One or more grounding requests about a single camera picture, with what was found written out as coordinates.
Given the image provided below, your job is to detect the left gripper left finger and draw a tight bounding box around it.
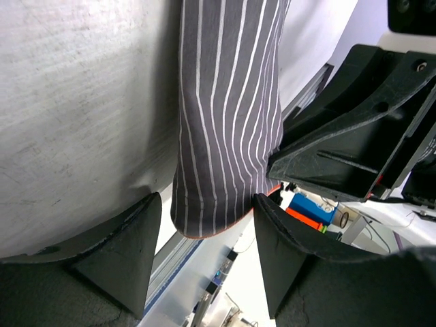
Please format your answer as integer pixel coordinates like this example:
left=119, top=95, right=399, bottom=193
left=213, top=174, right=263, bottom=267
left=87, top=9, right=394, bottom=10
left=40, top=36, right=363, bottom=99
left=1, top=193, right=162, bottom=326

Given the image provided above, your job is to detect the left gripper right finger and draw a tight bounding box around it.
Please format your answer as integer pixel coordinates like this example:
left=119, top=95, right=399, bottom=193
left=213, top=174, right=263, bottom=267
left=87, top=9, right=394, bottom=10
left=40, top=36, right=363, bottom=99
left=253, top=194, right=435, bottom=326

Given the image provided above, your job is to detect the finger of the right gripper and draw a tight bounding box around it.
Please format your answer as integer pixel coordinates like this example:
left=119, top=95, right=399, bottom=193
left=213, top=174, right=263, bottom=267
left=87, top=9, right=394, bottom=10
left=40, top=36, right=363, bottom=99
left=283, top=44, right=404, bottom=136
left=267, top=51, right=435, bottom=202

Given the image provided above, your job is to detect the striped grey underwear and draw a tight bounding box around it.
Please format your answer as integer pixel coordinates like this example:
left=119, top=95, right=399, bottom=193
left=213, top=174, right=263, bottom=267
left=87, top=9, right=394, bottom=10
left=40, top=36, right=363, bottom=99
left=171, top=1, right=290, bottom=238

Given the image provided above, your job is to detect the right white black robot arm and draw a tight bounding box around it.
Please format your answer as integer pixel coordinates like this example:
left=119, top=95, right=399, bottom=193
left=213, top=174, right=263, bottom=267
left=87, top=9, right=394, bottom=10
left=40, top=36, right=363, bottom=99
left=268, top=1, right=435, bottom=207

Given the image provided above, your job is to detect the blue orange background box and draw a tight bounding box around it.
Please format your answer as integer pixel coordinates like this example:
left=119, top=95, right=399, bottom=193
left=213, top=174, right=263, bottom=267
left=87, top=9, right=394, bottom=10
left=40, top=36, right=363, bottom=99
left=285, top=193, right=337, bottom=233

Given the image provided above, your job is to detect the aluminium frame rail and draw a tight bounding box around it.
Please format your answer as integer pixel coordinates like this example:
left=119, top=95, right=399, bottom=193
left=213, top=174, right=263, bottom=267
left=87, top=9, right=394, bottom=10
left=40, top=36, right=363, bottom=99
left=136, top=62, right=336, bottom=327

